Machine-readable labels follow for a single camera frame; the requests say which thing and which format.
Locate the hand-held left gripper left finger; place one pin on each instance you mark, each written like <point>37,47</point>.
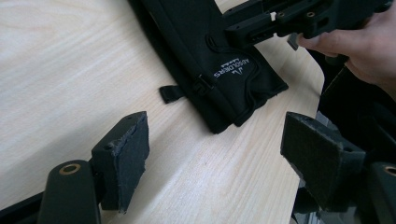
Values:
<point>124,161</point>

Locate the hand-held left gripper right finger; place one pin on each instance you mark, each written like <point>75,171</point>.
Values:
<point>320,161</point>

